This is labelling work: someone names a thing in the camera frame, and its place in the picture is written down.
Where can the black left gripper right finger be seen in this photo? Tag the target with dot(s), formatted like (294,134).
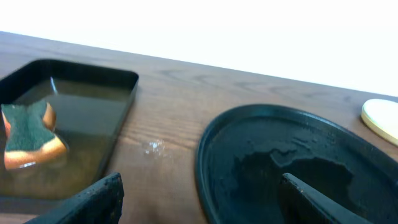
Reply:
(301,203)

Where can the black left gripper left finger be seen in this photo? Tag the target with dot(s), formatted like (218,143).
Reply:
(101,202)

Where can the orange green sponge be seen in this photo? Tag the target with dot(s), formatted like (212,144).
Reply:
(30,132)

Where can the mint green plate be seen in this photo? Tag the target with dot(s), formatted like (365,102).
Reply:
(380,116)

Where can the round black serving tray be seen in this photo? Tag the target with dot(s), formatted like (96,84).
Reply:
(244,152)

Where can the black rectangular water tray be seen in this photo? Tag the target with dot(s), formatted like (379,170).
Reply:
(91,104)

